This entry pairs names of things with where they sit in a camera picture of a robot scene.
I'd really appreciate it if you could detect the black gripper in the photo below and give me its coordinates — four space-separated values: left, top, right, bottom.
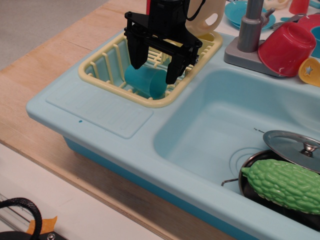
124 0 202 85

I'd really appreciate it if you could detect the teal plastic cup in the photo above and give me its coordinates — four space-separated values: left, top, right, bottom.
124 65 168 99

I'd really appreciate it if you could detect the yellow dish rack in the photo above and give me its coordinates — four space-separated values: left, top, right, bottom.
78 31 223 108

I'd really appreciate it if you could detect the grey toy faucet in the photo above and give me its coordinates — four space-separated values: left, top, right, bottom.
224 0 282 78

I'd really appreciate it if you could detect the teal plastic plate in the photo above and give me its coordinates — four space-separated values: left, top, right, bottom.
224 1 276 30

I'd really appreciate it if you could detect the light blue toy sink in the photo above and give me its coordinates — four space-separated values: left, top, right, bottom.
26 48 320 240

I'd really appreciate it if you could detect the red plastic bowl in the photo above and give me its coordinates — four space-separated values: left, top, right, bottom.
258 22 316 77

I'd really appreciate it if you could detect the yellow star spoon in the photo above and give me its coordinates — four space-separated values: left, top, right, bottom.
298 57 320 87

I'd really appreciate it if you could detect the steel pot lid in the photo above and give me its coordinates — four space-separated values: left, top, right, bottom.
263 130 320 173

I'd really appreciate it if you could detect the green bitter gourd toy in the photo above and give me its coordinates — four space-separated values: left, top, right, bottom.
241 159 320 215

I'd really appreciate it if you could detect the orange tape piece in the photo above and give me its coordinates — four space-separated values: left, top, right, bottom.
26 216 58 235

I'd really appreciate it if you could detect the steel pot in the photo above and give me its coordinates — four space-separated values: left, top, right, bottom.
221 150 320 232

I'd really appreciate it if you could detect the black device base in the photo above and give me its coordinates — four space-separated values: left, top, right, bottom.
0 230 68 240

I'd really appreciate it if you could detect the black braided cable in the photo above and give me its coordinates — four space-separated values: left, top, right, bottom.
0 197 43 240

